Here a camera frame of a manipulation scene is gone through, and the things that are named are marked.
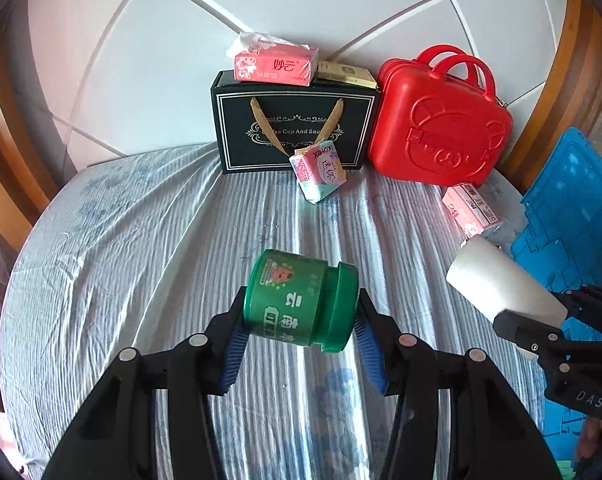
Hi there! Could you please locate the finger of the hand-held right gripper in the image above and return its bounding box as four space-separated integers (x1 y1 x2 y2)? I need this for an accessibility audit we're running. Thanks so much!
551 284 602 333
492 309 571 362

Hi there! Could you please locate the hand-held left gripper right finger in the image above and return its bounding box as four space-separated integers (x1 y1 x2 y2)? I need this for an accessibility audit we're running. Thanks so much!
353 287 564 480

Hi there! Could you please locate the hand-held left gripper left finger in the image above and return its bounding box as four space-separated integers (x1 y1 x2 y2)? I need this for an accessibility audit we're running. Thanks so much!
41 285 249 480

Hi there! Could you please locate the white paper roll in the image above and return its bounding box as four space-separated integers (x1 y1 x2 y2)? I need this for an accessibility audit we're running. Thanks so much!
445 236 567 328

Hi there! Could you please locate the green plastic jar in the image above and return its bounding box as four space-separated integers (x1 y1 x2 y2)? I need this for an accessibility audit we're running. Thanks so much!
242 248 359 354

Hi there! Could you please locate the blue plastic storage container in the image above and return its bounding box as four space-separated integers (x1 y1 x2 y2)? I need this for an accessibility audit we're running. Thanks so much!
510 127 602 461

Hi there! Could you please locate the person's right hand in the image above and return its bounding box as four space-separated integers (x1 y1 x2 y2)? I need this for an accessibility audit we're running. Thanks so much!
576 416 602 462

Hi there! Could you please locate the pink barcode pack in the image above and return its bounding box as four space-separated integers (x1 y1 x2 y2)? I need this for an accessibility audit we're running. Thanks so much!
441 182 502 238

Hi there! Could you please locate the pink sanitary pad pack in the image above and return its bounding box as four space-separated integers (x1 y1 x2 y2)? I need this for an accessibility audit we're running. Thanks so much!
288 141 348 206

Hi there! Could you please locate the red mini suitcase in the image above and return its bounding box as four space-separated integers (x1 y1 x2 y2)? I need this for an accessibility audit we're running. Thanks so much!
366 44 513 186

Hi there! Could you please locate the black gift box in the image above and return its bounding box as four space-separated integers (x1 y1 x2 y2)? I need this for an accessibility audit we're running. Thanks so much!
210 70 382 175

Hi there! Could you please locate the flat gold box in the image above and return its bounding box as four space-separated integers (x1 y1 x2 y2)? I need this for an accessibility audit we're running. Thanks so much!
317 60 379 88

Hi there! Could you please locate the pink tissue pack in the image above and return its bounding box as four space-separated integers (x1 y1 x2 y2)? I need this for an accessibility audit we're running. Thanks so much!
226 31 320 87

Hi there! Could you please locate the wooden furniture panel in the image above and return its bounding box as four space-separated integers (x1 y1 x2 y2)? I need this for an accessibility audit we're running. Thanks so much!
0 42 56 226

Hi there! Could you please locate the wooden door frame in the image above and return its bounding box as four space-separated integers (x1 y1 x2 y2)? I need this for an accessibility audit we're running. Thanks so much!
501 0 602 196

